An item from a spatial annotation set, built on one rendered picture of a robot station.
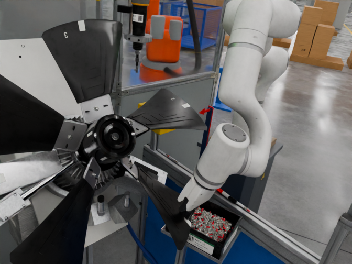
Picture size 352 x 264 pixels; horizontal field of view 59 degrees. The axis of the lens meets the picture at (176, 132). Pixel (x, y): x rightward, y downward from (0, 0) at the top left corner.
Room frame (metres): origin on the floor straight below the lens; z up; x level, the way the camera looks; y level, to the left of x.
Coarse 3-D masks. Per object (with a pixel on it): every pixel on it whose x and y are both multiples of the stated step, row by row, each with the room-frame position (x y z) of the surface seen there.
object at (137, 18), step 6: (138, 6) 0.77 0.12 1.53; (144, 6) 0.78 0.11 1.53; (138, 12) 0.77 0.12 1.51; (144, 12) 0.78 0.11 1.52; (132, 18) 0.79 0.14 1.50; (138, 18) 0.77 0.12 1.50; (144, 18) 0.78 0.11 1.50; (138, 24) 0.77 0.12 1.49; (144, 24) 0.78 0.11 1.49; (138, 30) 0.77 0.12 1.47; (144, 30) 0.78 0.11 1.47; (138, 42) 0.78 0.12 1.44; (138, 48) 0.78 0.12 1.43
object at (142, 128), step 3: (129, 120) 0.83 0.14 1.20; (132, 120) 0.83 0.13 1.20; (135, 123) 0.82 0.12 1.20; (138, 123) 0.82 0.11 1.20; (135, 126) 0.80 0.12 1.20; (138, 126) 0.80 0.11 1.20; (141, 126) 0.80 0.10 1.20; (144, 126) 0.80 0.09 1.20; (135, 129) 0.78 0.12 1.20; (141, 129) 0.78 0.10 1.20; (144, 129) 0.78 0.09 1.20; (147, 129) 0.79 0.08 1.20; (135, 132) 0.76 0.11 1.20; (138, 132) 0.76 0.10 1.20; (141, 132) 0.77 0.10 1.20
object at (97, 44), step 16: (48, 32) 0.87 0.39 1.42; (80, 32) 0.88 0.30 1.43; (96, 32) 0.89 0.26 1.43; (112, 32) 0.90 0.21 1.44; (48, 48) 0.85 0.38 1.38; (64, 48) 0.85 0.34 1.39; (80, 48) 0.86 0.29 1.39; (96, 48) 0.86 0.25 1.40; (112, 48) 0.87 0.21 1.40; (64, 64) 0.83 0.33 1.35; (80, 64) 0.83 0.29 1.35; (96, 64) 0.83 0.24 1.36; (112, 64) 0.83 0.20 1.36; (80, 80) 0.81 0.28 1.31; (96, 80) 0.80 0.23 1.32; (112, 80) 0.81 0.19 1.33; (80, 96) 0.79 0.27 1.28; (96, 96) 0.78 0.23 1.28
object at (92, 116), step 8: (104, 96) 0.78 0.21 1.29; (80, 104) 0.78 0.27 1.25; (88, 104) 0.78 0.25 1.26; (96, 104) 0.78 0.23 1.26; (104, 104) 0.77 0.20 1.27; (88, 112) 0.77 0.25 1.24; (96, 112) 0.76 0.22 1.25; (104, 112) 0.76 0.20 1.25; (112, 112) 0.76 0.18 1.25; (88, 120) 0.75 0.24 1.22
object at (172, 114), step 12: (156, 96) 0.99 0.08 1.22; (168, 96) 1.00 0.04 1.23; (144, 108) 0.91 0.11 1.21; (156, 108) 0.92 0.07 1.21; (168, 108) 0.93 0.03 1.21; (180, 108) 0.95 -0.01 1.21; (192, 108) 0.98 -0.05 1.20; (144, 120) 0.83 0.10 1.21; (156, 120) 0.84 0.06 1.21; (168, 120) 0.86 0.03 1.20; (180, 120) 0.88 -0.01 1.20; (192, 120) 0.91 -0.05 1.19
